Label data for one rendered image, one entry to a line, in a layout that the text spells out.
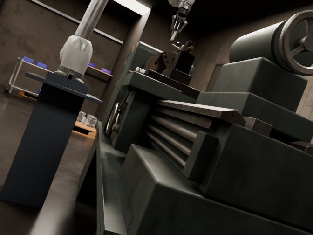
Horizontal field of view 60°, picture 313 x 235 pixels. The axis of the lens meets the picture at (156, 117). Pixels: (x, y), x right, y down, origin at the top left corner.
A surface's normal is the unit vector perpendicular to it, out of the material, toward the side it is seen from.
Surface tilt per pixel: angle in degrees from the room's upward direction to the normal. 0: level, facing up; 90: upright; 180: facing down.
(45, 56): 90
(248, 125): 90
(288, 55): 90
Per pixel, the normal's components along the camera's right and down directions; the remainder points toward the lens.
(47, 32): 0.33, 0.15
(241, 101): -0.91, -0.36
